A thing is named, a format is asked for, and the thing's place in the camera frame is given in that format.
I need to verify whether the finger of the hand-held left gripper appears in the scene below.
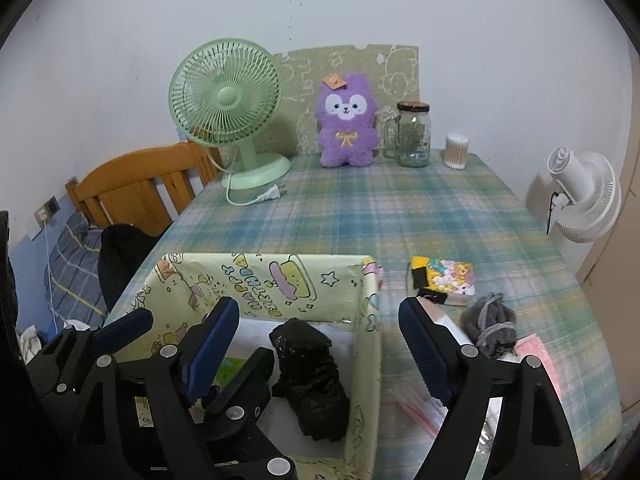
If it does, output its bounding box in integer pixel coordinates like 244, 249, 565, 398
200, 347, 297, 480
25, 308, 154, 411

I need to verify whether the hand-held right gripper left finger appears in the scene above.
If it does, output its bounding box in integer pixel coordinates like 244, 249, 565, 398
70, 296, 241, 480

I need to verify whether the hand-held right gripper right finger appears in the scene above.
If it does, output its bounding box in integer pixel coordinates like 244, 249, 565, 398
398, 297, 583, 480

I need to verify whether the beige and white sock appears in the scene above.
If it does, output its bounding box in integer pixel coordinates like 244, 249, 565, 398
420, 297, 473, 348

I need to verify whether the black sock bundle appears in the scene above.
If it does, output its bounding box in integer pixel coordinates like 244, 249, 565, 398
269, 319, 350, 442

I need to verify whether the grey sock bundle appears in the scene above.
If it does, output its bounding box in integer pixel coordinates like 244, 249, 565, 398
460, 292, 517, 360

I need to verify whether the yellow printed storage box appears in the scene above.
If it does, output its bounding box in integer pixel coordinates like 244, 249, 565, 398
102, 252, 383, 480

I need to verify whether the pink cloth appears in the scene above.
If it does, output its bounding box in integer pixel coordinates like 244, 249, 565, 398
510, 332, 558, 396

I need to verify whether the green printed card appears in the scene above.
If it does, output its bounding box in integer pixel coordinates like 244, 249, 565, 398
215, 357, 247, 386

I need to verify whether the clear plastic zip bag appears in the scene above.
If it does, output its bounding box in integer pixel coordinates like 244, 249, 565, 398
394, 384, 451, 433

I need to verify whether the black garment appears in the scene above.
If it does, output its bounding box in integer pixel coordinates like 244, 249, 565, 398
97, 224, 173, 311

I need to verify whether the cartoon printed tissue pack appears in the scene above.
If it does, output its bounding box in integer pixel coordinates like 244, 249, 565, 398
410, 256, 474, 307

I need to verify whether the blue plaid bedding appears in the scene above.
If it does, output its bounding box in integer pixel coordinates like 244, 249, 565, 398
44, 210, 108, 318

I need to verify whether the white cloth on bed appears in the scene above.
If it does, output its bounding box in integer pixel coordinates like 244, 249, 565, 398
17, 319, 68, 361

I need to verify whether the plaid tablecloth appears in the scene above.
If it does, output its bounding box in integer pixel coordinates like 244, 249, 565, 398
102, 149, 626, 480

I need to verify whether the wooden headboard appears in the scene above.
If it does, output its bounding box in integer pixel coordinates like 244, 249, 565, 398
65, 141, 223, 238

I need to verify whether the cotton swab container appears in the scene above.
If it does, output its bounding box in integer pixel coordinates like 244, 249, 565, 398
444, 133, 469, 169

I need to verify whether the beige door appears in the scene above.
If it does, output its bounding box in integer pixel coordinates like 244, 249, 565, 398
575, 45, 640, 311

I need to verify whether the glass jar mug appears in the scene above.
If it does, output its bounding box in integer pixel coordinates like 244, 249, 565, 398
383, 102, 432, 168

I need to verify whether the white fan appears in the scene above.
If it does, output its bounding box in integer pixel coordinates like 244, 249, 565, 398
545, 146, 622, 244

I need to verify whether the purple plush toy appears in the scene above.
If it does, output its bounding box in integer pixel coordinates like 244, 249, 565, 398
315, 72, 379, 168

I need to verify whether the green desk fan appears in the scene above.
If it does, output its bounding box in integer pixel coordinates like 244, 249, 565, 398
168, 37, 292, 192

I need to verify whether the wall socket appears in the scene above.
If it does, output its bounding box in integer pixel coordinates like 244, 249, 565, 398
33, 199, 61, 226

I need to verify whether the green fan power cord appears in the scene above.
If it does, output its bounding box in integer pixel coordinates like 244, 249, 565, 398
223, 175, 287, 207

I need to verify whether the black fan cable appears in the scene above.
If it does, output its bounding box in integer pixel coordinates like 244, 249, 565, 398
545, 189, 562, 236

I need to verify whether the green printed wall panel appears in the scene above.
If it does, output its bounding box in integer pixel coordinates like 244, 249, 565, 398
260, 44, 421, 156

